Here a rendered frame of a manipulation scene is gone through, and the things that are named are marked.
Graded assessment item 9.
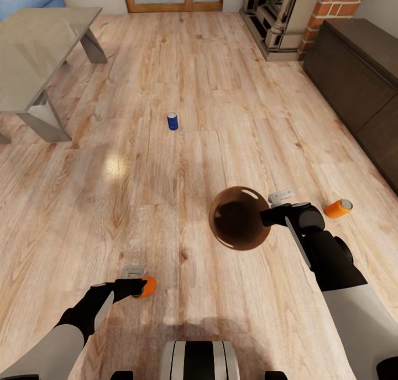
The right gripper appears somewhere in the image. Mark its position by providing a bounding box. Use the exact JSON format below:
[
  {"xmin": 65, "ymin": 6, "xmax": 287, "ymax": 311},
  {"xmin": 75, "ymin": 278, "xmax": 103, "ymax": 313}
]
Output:
[{"xmin": 260, "ymin": 203, "xmax": 291, "ymax": 227}]

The can of soda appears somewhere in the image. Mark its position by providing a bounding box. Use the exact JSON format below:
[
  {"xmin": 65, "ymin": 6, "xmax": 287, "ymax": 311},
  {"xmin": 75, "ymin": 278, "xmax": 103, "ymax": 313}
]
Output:
[
  {"xmin": 131, "ymin": 277, "xmax": 156, "ymax": 300},
  {"xmin": 325, "ymin": 200, "xmax": 353, "ymax": 218},
  {"xmin": 167, "ymin": 112, "xmax": 178, "ymax": 131}
]

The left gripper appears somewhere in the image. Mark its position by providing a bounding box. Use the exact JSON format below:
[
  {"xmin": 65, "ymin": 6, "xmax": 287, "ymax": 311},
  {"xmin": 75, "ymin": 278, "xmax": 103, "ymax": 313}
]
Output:
[{"xmin": 115, "ymin": 278, "xmax": 147, "ymax": 300}]

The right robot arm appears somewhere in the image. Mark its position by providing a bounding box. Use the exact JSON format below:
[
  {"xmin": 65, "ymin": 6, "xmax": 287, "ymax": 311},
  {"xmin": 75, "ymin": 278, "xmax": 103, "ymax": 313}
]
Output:
[{"xmin": 260, "ymin": 189, "xmax": 398, "ymax": 380}]

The trash can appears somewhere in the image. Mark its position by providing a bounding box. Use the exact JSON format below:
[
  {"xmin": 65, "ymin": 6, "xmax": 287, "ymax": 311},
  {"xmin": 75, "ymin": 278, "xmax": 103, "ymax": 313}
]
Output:
[{"xmin": 208, "ymin": 186, "xmax": 272, "ymax": 251}]

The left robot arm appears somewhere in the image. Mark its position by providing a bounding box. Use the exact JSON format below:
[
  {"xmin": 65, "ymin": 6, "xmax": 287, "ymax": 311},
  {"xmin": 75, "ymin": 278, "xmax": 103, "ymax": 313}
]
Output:
[{"xmin": 0, "ymin": 266, "xmax": 147, "ymax": 380}]

